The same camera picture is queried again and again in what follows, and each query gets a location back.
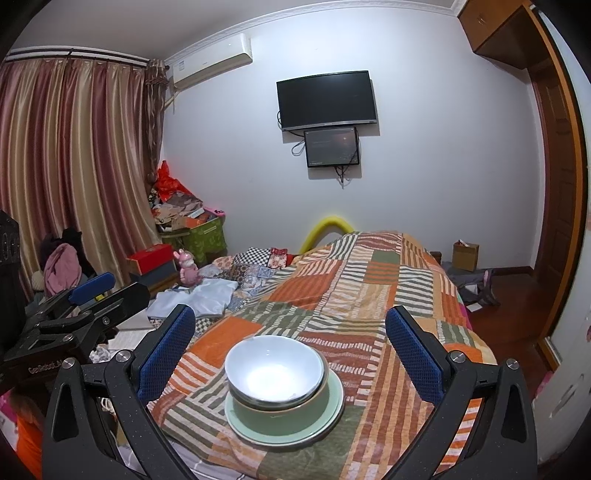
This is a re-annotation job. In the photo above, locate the white air conditioner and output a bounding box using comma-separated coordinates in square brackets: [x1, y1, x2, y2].
[164, 33, 254, 90]

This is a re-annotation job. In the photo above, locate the floral patchwork quilt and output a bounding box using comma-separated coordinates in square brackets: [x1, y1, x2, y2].
[203, 251, 296, 301]

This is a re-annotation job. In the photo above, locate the white spotted bowl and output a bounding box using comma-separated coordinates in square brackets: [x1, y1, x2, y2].
[225, 335, 326, 402]

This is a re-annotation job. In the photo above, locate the wooden overhead cabinet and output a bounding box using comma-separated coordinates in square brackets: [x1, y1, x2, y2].
[457, 0, 541, 70]

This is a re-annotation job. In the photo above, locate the black white checkered cloth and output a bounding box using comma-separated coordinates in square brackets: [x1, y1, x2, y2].
[233, 247, 273, 268]

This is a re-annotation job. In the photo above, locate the grey bag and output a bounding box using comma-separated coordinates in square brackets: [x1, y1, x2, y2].
[445, 268, 502, 308]

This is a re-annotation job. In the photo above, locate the pink plastic item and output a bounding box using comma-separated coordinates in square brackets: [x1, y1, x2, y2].
[531, 374, 552, 402]

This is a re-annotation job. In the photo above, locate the black wall television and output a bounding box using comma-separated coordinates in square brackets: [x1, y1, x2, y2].
[276, 71, 379, 132]

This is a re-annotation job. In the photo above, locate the curtain rail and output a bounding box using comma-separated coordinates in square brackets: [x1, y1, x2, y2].
[4, 46, 151, 65]

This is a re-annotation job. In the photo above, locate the small black monitor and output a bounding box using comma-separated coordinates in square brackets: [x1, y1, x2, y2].
[304, 126, 361, 168]

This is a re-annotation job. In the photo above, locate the dark grey box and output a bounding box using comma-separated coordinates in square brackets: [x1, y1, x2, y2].
[131, 268, 178, 289]

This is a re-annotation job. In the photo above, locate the light blue cloth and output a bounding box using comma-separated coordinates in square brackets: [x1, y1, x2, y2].
[148, 281, 238, 319]

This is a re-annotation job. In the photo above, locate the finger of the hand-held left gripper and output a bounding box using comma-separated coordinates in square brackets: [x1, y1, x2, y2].
[25, 272, 116, 326]
[32, 282, 151, 342]

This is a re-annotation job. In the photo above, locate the pink rabbit toy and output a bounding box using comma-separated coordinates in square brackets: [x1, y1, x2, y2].
[173, 248, 201, 286]

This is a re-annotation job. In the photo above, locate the pink cloth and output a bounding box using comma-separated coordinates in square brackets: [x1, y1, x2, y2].
[44, 243, 81, 296]

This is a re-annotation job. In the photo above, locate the striped patchwork blanket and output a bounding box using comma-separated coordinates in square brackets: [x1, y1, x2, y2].
[148, 231, 497, 480]

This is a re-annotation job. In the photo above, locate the red box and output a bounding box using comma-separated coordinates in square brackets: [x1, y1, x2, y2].
[126, 244, 175, 275]

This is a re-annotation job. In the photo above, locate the light green plate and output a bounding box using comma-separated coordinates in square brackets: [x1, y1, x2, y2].
[225, 378, 345, 446]

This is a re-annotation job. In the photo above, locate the wooden door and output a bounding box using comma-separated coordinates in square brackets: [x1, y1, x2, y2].
[529, 55, 585, 365]

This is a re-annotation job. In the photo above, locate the striped red beige curtain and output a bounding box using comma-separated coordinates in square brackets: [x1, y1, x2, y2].
[0, 48, 167, 301]

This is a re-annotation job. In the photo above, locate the green storage box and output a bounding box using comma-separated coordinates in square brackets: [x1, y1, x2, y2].
[161, 215, 227, 266]

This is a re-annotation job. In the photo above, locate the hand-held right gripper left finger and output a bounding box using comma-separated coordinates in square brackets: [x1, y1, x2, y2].
[42, 305, 204, 480]

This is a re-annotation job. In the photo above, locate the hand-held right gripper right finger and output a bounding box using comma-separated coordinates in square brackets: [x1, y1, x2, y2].
[383, 305, 539, 480]

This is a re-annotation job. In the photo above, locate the green bowl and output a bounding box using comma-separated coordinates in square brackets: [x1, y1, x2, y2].
[232, 374, 331, 433]

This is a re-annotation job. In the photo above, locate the yellow foam tube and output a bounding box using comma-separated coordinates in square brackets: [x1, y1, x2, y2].
[300, 215, 354, 254]

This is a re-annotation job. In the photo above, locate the brown cardboard box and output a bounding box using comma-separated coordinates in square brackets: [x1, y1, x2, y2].
[451, 240, 481, 272]

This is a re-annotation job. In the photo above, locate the red plastic bag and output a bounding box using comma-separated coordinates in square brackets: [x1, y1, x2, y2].
[154, 160, 192, 199]

